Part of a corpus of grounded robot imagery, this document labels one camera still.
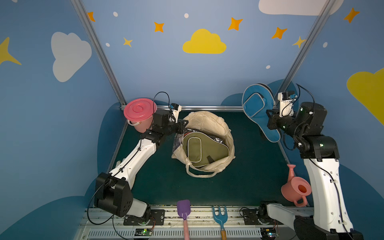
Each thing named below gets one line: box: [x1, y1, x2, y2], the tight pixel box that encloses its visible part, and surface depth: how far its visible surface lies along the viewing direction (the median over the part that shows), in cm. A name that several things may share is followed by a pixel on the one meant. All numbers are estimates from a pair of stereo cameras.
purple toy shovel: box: [177, 199, 191, 240], surface depth 78 cm
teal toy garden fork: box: [212, 205, 228, 240], surface depth 75 cm
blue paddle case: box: [242, 83, 281, 143], surface depth 65 cm
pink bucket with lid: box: [123, 98, 158, 133], surface depth 100 cm
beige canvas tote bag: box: [171, 110, 236, 178], surface depth 82 cm
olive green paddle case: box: [182, 132, 230, 167], surface depth 86 cm
